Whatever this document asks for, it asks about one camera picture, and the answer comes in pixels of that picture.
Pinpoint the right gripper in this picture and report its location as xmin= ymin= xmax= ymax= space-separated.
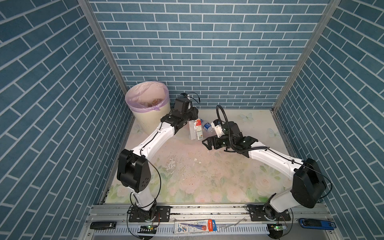
xmin=201 ymin=134 xmax=235 ymax=149

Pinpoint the clear bottle blue label blue cap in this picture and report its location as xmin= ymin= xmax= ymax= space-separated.
xmin=202 ymin=121 xmax=214 ymax=133

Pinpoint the clear bottle red white label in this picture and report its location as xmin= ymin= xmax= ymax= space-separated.
xmin=188 ymin=119 xmax=203 ymax=141

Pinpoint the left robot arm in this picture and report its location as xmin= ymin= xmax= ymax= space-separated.
xmin=117 ymin=93 xmax=198 ymax=212

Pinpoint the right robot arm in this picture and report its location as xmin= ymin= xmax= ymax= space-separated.
xmin=202 ymin=120 xmax=327 ymax=219

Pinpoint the white bin with pink liner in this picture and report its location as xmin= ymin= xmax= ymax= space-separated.
xmin=125 ymin=81 xmax=171 ymax=135

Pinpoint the brown tea bottle white cap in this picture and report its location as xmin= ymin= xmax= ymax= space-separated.
xmin=152 ymin=99 xmax=162 ymax=107

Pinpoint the white red blue tube package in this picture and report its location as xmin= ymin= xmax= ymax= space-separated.
xmin=174 ymin=219 xmax=218 ymax=234

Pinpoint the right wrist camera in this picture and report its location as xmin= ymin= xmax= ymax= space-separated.
xmin=211 ymin=119 xmax=225 ymax=138

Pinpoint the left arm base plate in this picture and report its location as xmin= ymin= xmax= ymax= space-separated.
xmin=128 ymin=205 xmax=171 ymax=223

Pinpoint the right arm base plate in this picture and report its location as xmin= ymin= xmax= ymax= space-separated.
xmin=246 ymin=204 xmax=291 ymax=222

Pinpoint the white slotted cable duct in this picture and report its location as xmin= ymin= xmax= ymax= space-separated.
xmin=94 ymin=223 xmax=270 ymax=237

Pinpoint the blue black device on rail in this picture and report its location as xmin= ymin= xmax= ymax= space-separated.
xmin=299 ymin=218 xmax=337 ymax=231

